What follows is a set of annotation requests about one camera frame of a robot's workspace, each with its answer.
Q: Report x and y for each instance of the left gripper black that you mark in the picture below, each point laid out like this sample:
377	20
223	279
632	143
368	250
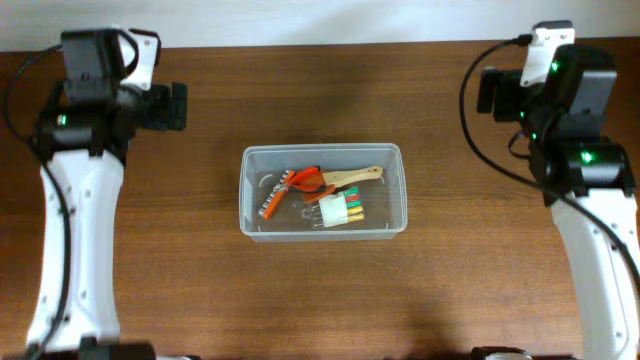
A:
172	112

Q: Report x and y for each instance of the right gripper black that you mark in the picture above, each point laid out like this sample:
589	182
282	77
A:
505	84

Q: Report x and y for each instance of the clear plastic container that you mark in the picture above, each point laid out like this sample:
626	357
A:
384	200

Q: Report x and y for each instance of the orange socket bit holder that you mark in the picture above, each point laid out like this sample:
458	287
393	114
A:
272	202

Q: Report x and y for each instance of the red handled pliers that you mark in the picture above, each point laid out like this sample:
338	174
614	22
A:
308	180

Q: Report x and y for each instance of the orange scraper with wooden handle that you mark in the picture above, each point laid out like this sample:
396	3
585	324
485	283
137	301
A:
335	180

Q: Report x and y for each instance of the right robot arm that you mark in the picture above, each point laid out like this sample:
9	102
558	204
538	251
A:
586	181

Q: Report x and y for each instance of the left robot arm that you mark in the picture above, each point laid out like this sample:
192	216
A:
81	139

